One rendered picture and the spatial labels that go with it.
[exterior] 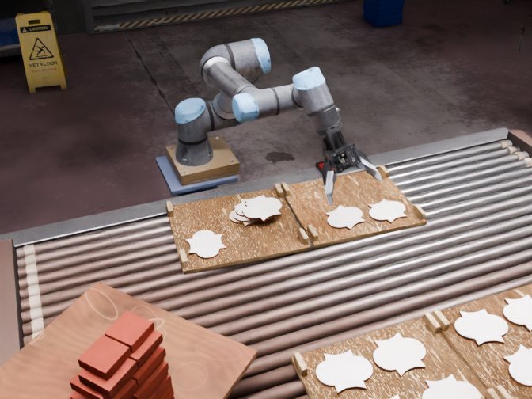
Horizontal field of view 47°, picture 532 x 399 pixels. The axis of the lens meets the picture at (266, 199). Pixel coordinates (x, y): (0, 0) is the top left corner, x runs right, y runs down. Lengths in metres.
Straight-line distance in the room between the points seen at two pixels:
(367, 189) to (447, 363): 0.79
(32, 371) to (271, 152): 2.97
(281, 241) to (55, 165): 2.62
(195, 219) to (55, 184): 2.16
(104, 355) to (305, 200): 1.14
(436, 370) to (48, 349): 0.96
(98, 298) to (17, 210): 2.34
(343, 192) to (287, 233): 0.32
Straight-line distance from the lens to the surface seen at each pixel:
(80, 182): 4.10
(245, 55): 1.96
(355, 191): 2.21
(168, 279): 1.87
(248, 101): 1.59
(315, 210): 2.09
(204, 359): 1.49
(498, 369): 1.70
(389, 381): 1.60
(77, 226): 2.15
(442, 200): 2.26
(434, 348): 1.70
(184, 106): 2.32
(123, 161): 4.25
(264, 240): 1.96
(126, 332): 1.23
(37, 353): 1.59
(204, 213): 2.09
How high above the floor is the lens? 2.18
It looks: 35 degrees down
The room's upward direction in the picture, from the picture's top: straight up
